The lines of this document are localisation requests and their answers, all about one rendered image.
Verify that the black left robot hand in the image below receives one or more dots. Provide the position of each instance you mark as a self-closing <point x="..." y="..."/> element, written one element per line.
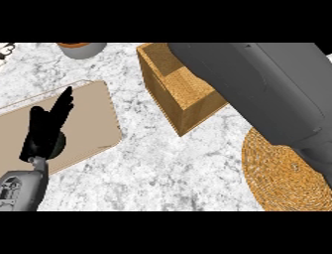
<point x="43" y="132"/>

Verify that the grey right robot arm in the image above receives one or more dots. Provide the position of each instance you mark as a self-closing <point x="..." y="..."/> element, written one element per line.
<point x="275" y="99"/>

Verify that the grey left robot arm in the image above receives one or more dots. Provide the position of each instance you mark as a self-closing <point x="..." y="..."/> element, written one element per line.
<point x="16" y="190"/>

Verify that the wooden box basket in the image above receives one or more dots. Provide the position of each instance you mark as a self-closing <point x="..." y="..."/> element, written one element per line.
<point x="183" y="96"/>

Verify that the round woven straw placemat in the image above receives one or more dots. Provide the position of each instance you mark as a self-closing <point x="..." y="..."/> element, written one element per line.
<point x="280" y="178"/>

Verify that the beige rectangular tray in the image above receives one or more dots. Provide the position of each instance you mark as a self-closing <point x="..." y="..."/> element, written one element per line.
<point x="87" y="122"/>

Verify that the grey pot with orange rim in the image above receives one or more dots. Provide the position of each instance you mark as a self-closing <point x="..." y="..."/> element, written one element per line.
<point x="81" y="50"/>

